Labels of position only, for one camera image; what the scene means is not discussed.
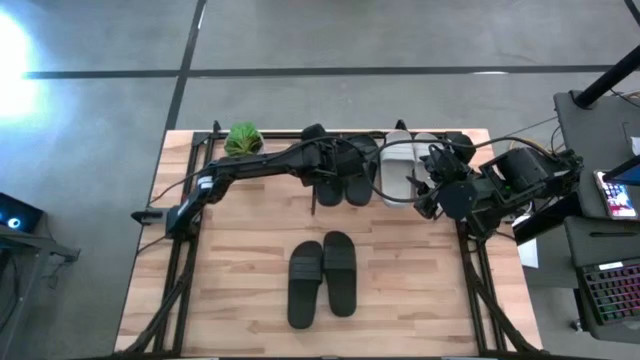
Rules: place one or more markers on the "laptop with backlit keyboard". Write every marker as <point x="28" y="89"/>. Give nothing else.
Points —
<point x="615" y="292"/>

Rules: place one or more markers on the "grey metal stand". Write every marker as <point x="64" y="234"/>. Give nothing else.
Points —
<point x="30" y="242"/>

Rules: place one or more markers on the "black metal rig frame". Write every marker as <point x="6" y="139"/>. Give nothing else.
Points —
<point x="285" y="134"/>

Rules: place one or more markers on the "grey side desk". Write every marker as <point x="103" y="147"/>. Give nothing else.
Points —
<point x="590" y="125"/>

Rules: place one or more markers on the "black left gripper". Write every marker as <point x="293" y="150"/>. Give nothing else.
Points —
<point x="345" y="162"/>

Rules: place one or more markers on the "dark blue tablet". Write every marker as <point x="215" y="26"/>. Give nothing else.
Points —
<point x="631" y="175"/>

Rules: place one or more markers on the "white paper sheet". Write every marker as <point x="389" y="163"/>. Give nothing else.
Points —
<point x="530" y="255"/>

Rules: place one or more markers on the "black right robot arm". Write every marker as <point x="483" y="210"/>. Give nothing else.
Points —
<point x="520" y="175"/>

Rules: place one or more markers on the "thick black pole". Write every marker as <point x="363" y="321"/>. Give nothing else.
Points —
<point x="605" y="80"/>

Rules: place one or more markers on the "grey rubber slide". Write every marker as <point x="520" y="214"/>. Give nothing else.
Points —
<point x="424" y="150"/>
<point x="397" y="170"/>

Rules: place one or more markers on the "wooden shelf with black frame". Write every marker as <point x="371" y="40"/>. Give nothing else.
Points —
<point x="314" y="206"/>

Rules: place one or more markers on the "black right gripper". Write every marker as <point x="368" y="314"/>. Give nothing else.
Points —
<point x="447" y="167"/>

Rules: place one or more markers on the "green plant in white pot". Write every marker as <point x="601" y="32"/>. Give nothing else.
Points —
<point x="243" y="140"/>

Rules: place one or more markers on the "black slanted bar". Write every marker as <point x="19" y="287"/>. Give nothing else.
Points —
<point x="550" y="220"/>

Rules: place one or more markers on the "smartphone with lit screen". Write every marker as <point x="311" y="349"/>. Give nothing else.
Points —
<point x="617" y="197"/>

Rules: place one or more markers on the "black rubber slide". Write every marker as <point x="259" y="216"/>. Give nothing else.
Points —
<point x="340" y="275"/>
<point x="360" y="192"/>
<point x="330" y="195"/>
<point x="305" y="285"/>

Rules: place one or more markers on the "black device with blue light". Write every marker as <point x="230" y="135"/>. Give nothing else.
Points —
<point x="22" y="212"/>

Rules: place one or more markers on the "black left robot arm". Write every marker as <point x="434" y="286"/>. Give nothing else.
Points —
<point x="260" y="162"/>

